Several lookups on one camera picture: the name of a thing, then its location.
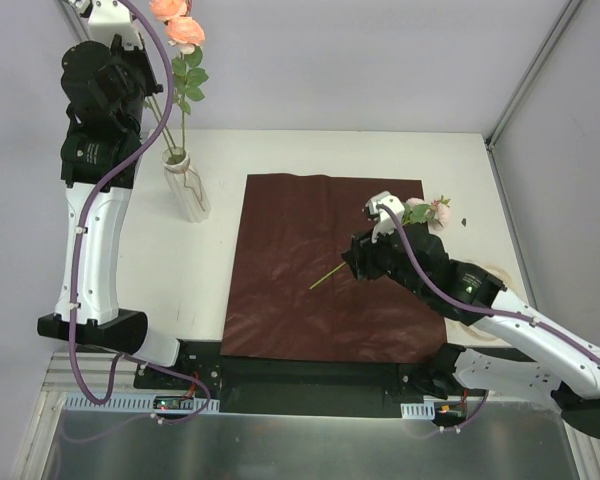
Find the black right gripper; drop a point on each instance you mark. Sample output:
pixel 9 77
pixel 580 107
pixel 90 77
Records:
pixel 362 256

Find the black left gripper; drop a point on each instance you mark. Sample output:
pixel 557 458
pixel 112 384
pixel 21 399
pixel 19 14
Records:
pixel 137 67

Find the pink flower bouquet green leaves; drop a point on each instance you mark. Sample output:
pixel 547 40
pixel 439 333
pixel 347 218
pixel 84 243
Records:
pixel 420 212

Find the dark red wrapping paper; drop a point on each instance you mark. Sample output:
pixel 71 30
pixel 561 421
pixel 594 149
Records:
pixel 290 298

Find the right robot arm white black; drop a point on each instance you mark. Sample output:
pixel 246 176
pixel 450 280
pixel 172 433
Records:
pixel 559 370

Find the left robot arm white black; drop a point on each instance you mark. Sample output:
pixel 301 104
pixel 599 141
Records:
pixel 84 159

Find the beige ceramic vase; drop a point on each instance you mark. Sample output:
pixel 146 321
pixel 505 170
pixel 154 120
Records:
pixel 186 185

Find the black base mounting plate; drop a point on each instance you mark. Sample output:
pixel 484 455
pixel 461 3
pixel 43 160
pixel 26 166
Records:
pixel 245 385

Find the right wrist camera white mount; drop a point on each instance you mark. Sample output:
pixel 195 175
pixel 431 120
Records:
pixel 386 210

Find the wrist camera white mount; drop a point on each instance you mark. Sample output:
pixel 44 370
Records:
pixel 386 210
pixel 104 19

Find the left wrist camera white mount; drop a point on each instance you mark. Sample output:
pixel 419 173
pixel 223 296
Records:
pixel 104 19

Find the right side aluminium rail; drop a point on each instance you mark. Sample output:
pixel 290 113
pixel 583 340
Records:
pixel 512 225

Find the right aluminium frame post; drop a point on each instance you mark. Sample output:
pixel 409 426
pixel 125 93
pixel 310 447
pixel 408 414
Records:
pixel 547 47

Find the right white cable duct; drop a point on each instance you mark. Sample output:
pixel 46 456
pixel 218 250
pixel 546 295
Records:
pixel 423 410

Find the white cable duct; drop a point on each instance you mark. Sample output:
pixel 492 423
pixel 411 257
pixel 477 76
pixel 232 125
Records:
pixel 144 403
pixel 423 410

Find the left white cable duct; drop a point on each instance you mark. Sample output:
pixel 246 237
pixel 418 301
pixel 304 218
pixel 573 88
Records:
pixel 144 403

